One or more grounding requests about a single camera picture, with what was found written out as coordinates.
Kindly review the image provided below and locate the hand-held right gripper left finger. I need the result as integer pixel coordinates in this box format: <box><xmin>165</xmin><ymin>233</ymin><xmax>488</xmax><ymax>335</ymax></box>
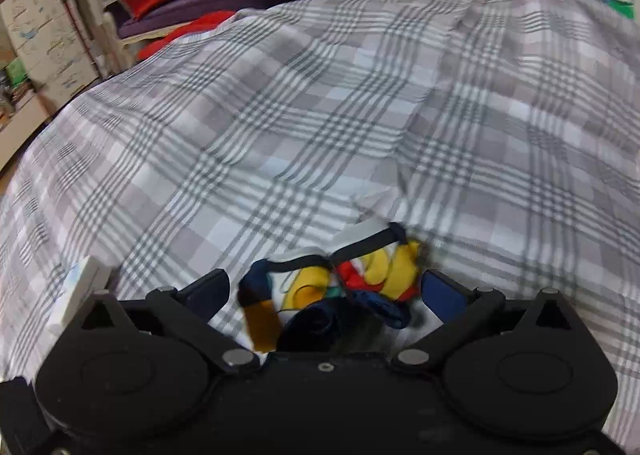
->
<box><xmin>62</xmin><ymin>269</ymin><xmax>261</xmax><ymax>373</ymax></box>

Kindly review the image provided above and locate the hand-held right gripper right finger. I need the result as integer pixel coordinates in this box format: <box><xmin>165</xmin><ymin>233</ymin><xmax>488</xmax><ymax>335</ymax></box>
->
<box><xmin>392</xmin><ymin>269</ymin><xmax>583</xmax><ymax>373</ymax></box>

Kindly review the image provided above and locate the multicoloured cloth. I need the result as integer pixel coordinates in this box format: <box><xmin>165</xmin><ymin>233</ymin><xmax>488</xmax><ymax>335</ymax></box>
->
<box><xmin>237</xmin><ymin>220</ymin><xmax>426</xmax><ymax>353</ymax></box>

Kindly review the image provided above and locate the white blue tissue pack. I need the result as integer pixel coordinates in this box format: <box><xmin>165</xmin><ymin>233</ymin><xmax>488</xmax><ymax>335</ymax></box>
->
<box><xmin>49</xmin><ymin>255</ymin><xmax>113</xmax><ymax>336</ymax></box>

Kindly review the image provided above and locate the grey plaid blanket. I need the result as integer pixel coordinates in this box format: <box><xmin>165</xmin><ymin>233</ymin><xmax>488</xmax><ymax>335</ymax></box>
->
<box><xmin>0</xmin><ymin>0</ymin><xmax>640</xmax><ymax>436</ymax></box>

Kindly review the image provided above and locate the red cloth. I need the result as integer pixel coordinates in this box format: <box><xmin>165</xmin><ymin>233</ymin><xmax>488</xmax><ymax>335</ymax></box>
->
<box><xmin>137</xmin><ymin>10</ymin><xmax>236</xmax><ymax>61</ymax></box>

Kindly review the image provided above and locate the white printed cabinet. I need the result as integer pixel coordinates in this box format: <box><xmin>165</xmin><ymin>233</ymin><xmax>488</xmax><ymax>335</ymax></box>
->
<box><xmin>0</xmin><ymin>0</ymin><xmax>101</xmax><ymax>106</ymax></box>

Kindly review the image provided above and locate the grey upright pole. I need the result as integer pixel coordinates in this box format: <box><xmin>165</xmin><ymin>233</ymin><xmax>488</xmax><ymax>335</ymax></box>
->
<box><xmin>62</xmin><ymin>0</ymin><xmax>98</xmax><ymax>81</ymax></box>

